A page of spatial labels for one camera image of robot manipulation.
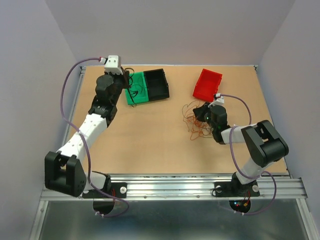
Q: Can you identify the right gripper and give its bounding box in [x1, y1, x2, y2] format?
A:
[193, 101, 216, 130]

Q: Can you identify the thin black wire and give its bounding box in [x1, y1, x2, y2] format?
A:
[129, 79, 148, 98]

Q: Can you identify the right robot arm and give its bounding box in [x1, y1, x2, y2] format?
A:
[193, 103, 289, 198]

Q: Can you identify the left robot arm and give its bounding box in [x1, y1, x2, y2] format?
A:
[44, 70, 129, 197]

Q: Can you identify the green plastic bin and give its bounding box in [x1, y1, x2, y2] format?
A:
[125, 72, 149, 106]

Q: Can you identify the red plastic bin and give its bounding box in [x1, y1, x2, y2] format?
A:
[192, 68, 223, 102]

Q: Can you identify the black plastic bin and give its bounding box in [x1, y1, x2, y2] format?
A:
[143, 68, 170, 102]

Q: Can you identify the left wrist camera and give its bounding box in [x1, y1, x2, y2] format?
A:
[99, 55, 123, 75]

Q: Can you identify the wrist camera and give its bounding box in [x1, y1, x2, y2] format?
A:
[99, 55, 123, 75]
[208, 93, 225, 108]

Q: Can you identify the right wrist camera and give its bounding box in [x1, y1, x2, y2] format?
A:
[208, 93, 225, 108]

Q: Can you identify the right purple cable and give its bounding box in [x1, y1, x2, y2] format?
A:
[219, 93, 277, 216]

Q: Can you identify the aluminium rail frame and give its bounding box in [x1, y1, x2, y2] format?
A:
[31, 65, 319, 240]

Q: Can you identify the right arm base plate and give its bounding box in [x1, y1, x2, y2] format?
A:
[213, 181, 260, 198]

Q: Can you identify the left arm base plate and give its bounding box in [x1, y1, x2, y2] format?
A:
[82, 182, 128, 199]

